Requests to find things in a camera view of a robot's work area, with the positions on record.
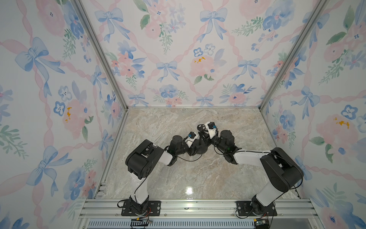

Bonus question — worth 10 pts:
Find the black microphone stand pole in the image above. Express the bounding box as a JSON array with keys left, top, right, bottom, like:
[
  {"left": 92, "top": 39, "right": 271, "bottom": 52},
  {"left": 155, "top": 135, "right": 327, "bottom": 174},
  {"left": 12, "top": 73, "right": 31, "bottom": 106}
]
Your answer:
[{"left": 197, "top": 124, "right": 206, "bottom": 138}]

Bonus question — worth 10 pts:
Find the aluminium mounting rail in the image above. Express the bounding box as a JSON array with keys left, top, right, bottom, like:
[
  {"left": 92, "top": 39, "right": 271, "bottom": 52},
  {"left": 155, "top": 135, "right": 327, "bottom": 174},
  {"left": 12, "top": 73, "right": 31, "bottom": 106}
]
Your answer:
[{"left": 75, "top": 199, "right": 324, "bottom": 229}]

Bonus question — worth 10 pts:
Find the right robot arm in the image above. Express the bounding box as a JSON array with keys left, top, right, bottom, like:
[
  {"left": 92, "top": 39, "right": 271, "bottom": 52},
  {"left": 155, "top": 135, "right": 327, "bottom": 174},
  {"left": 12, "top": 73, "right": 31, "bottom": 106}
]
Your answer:
[{"left": 199, "top": 130, "right": 304, "bottom": 216}]

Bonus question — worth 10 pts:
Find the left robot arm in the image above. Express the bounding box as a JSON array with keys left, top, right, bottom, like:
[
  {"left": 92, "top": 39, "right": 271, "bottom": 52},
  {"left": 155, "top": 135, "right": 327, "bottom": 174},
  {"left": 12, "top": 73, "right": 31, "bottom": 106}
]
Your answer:
[{"left": 125, "top": 133, "right": 208, "bottom": 215}]

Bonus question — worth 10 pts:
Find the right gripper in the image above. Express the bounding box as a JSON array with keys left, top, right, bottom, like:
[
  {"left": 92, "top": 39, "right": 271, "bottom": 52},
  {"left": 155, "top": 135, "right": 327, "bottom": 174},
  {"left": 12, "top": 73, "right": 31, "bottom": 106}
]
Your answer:
[{"left": 199, "top": 129, "right": 227, "bottom": 154}]

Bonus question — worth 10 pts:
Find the black round stand base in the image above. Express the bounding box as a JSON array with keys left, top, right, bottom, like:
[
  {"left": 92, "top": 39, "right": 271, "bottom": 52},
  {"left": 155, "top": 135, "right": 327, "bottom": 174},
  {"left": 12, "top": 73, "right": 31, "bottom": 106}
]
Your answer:
[{"left": 191, "top": 139, "right": 208, "bottom": 156}]

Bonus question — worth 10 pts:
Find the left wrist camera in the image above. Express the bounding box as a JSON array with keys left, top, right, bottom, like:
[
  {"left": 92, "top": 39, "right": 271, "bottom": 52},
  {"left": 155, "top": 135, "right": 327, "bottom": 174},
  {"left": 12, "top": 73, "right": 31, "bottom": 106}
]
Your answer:
[{"left": 184, "top": 132, "right": 199, "bottom": 148}]

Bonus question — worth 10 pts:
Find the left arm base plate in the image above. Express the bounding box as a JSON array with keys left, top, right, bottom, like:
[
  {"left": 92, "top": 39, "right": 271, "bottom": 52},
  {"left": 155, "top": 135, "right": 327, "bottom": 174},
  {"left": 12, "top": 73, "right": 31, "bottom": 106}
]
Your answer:
[{"left": 117, "top": 200, "right": 162, "bottom": 217}]

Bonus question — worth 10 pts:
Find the aluminium corner post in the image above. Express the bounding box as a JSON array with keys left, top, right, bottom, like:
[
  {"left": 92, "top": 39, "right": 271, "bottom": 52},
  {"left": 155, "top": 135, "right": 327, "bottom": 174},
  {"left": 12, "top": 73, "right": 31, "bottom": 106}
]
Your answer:
[
  {"left": 259, "top": 0, "right": 329, "bottom": 112},
  {"left": 71, "top": 0, "right": 128, "bottom": 112}
]

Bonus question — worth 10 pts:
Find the left aluminium corner post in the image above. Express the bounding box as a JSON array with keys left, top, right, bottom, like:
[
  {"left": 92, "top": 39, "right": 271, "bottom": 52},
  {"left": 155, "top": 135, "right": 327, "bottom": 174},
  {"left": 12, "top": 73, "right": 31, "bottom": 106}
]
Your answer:
[{"left": 71, "top": 0, "right": 128, "bottom": 112}]

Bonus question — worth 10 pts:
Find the right aluminium corner post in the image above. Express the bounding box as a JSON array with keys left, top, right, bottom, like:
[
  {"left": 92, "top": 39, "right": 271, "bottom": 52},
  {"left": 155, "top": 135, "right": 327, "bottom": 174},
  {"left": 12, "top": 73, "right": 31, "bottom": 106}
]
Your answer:
[{"left": 259, "top": 0, "right": 329, "bottom": 112}]

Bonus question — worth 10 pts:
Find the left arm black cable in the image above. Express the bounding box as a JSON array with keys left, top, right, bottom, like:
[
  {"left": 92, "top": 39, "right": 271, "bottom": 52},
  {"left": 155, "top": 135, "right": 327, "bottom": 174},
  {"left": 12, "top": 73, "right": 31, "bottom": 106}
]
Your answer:
[{"left": 164, "top": 145, "right": 204, "bottom": 163}]

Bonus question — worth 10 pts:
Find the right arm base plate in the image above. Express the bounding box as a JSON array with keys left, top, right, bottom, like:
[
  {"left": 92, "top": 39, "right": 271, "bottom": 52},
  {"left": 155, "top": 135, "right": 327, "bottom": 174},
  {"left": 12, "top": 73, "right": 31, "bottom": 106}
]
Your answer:
[{"left": 235, "top": 200, "right": 277, "bottom": 217}]

